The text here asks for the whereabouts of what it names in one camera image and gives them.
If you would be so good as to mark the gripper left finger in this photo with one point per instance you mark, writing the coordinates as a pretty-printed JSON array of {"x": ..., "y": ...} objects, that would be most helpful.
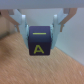
[{"x": 20, "y": 23}]

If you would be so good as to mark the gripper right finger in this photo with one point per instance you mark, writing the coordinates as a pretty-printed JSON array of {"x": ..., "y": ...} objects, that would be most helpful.
[{"x": 58, "y": 24}]

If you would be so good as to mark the purple block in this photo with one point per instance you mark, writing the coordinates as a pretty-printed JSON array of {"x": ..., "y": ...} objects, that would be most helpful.
[{"x": 39, "y": 41}]

